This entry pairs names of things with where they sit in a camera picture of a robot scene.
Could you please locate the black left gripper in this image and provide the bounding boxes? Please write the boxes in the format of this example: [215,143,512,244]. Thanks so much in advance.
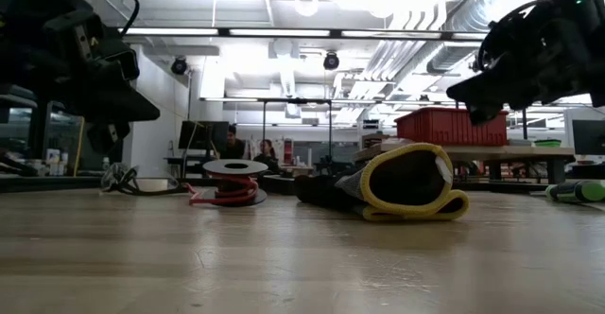
[0,0,162,155]

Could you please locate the black cord spool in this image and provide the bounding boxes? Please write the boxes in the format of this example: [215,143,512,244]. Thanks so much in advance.
[201,158,270,208]

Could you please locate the red plastic bin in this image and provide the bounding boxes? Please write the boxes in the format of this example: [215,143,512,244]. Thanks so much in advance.
[394,106,510,148]

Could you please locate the black computer monitor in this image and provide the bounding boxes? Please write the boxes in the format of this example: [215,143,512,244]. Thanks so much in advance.
[571,118,605,157]
[178,119,231,152]

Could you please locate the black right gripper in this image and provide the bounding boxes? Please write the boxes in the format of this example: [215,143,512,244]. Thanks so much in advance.
[445,5,593,127]

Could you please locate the long white light bar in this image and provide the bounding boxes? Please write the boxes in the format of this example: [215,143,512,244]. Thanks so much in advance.
[123,26,484,42]

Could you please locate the black glove yellow cuff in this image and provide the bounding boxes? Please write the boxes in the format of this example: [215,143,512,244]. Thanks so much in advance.
[295,141,471,223]

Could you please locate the black ceiling fixture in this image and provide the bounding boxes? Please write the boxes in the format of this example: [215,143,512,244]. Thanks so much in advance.
[322,50,340,72]
[170,57,189,77]

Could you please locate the black metal station frame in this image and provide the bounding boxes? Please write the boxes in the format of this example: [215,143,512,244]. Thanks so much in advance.
[257,96,334,164]

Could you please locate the white round bowl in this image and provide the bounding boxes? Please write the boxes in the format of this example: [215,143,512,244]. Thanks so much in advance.
[138,177,170,193]

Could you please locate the wooden workbench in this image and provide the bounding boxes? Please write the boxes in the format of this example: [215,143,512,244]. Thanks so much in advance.
[352,136,577,185]

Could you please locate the yellow hanging cable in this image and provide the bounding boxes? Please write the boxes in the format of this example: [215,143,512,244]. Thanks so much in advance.
[72,116,87,178]

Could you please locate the green black screwdriver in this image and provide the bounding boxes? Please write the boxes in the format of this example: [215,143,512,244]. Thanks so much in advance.
[544,180,605,205]

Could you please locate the round white ceiling lamp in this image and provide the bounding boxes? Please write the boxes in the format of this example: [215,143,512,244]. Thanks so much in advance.
[294,0,320,18]

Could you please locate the white bottles on shelf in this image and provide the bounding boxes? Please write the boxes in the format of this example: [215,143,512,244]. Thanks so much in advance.
[44,148,70,178]

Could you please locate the small black grey device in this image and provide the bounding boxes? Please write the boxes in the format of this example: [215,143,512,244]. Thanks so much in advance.
[262,175,299,197]

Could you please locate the person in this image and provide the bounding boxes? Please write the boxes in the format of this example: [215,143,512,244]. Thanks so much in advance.
[218,124,246,161]
[253,138,282,175]

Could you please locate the clear safety glasses black frame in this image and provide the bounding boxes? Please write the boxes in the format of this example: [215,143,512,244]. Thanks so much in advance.
[100,162,190,198]

